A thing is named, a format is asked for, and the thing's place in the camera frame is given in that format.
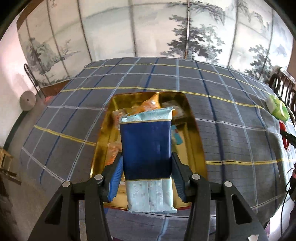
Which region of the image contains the clear pack dark seaweed snack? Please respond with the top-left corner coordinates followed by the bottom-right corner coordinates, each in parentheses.
top-left (161, 100), bottom-right (185, 120)

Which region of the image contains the black metal stand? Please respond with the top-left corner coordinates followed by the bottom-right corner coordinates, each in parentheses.
top-left (23, 63), bottom-right (47, 98)

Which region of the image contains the plaid grey tablecloth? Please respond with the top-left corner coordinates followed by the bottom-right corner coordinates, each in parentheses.
top-left (21, 57), bottom-right (295, 240)

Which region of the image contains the teal candy packet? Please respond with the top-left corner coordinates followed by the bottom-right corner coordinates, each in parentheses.
top-left (171, 125), bottom-right (183, 145)

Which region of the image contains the large fried twist bag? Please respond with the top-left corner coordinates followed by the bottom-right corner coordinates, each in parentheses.
top-left (112, 108), bottom-right (127, 128)

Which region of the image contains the red snack pack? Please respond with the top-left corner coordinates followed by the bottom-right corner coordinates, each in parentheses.
top-left (280, 120), bottom-right (289, 151)

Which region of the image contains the small wooden stool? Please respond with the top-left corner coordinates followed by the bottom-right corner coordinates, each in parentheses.
top-left (0, 147), bottom-right (21, 185)

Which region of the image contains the green tissue pack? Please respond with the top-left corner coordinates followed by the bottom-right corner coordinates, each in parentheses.
top-left (265, 94), bottom-right (290, 123)

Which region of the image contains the painted folding screen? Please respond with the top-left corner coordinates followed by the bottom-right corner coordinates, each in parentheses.
top-left (16, 0), bottom-right (295, 86)

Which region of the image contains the small fried twist bag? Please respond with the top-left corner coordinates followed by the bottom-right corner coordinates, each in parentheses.
top-left (105, 142), bottom-right (122, 165)

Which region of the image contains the dark wooden chair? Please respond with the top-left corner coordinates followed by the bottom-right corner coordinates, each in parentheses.
top-left (269, 67), bottom-right (295, 114)

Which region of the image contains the orange snack packet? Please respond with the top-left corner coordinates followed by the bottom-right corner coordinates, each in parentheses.
top-left (132, 93), bottom-right (161, 114)

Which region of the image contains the navy and pale blue pack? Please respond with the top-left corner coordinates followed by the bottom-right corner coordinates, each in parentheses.
top-left (119, 108), bottom-right (177, 213)

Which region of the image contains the round grey disc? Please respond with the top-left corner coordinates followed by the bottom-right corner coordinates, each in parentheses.
top-left (19, 90), bottom-right (36, 111)

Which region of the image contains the gold tin red toffee box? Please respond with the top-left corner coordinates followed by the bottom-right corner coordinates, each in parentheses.
top-left (90, 91), bottom-right (207, 178)

